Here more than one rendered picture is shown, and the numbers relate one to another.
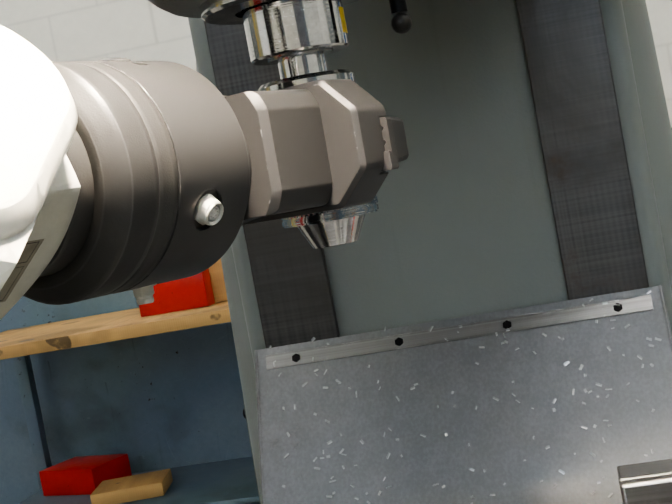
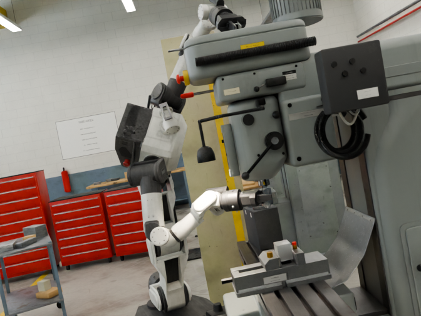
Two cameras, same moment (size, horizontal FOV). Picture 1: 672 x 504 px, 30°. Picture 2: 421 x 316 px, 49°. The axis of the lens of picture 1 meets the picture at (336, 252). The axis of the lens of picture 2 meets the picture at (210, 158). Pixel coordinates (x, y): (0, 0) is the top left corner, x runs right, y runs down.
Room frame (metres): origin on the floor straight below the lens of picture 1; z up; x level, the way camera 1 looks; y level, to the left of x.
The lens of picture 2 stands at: (-0.06, -1.74, 1.53)
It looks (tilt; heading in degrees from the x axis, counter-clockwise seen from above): 3 degrees down; 75
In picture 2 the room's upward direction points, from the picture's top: 11 degrees counter-clockwise
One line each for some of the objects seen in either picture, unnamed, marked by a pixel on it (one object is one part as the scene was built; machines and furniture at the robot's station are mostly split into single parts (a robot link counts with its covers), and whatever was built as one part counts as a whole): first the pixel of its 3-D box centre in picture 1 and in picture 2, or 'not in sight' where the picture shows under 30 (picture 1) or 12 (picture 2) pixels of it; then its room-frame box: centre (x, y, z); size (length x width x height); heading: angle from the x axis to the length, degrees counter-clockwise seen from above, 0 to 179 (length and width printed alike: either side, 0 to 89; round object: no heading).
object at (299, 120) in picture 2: not in sight; (302, 130); (0.79, -0.04, 1.47); 0.24 x 0.19 x 0.26; 78
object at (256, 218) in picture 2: not in sight; (262, 224); (0.70, 0.39, 1.04); 0.22 x 0.12 x 0.20; 85
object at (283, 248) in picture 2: not in sight; (283, 250); (0.56, -0.17, 1.05); 0.06 x 0.05 x 0.06; 79
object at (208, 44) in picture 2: not in sight; (244, 54); (0.61, 0.00, 1.81); 0.47 x 0.26 x 0.16; 168
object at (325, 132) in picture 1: (195, 172); (244, 199); (0.52, 0.05, 1.23); 0.13 x 0.12 x 0.10; 55
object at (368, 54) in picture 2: not in sight; (351, 78); (0.82, -0.39, 1.62); 0.20 x 0.09 x 0.21; 168
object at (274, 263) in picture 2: not in sight; (269, 259); (0.50, -0.16, 1.03); 0.12 x 0.06 x 0.04; 79
